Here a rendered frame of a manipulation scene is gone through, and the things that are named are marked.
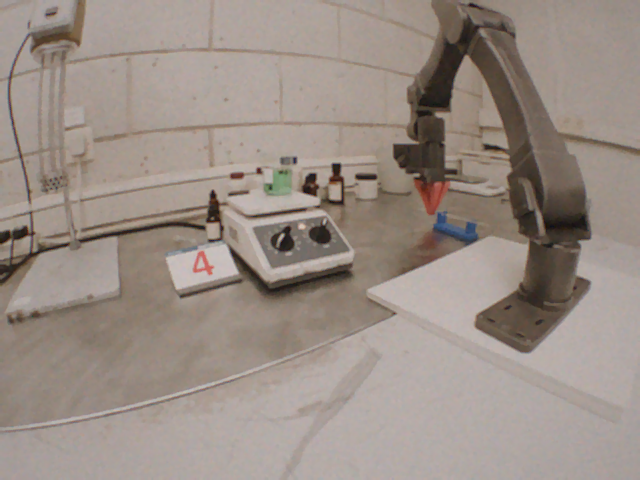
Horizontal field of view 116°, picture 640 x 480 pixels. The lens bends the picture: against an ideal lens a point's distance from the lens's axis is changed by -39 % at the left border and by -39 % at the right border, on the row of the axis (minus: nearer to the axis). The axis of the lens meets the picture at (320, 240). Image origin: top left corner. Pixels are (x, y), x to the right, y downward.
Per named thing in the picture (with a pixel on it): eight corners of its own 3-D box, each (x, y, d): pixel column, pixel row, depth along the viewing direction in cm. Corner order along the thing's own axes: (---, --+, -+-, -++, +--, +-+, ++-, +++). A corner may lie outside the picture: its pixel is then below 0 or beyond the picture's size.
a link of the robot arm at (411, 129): (399, 142, 72) (396, 92, 69) (433, 142, 72) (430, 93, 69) (413, 141, 61) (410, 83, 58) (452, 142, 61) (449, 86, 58)
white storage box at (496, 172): (541, 187, 134) (543, 159, 130) (513, 191, 116) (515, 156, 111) (492, 178, 159) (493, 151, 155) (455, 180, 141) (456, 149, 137)
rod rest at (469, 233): (478, 238, 58) (480, 220, 57) (468, 241, 57) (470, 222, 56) (442, 226, 67) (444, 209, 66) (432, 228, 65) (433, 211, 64)
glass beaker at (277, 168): (292, 200, 51) (291, 148, 48) (258, 201, 51) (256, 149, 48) (296, 193, 56) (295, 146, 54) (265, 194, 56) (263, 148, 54)
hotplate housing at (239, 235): (356, 270, 46) (357, 213, 43) (268, 292, 39) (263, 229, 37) (287, 232, 64) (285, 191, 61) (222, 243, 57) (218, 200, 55)
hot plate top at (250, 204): (323, 205, 49) (323, 199, 49) (246, 216, 43) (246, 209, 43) (288, 194, 59) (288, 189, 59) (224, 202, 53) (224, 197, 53)
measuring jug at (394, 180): (361, 188, 113) (361, 146, 109) (387, 185, 120) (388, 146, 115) (400, 196, 99) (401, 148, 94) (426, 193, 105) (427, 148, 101)
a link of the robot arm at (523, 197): (508, 175, 29) (540, 183, 24) (565, 177, 29) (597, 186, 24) (504, 233, 31) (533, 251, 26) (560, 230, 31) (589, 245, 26)
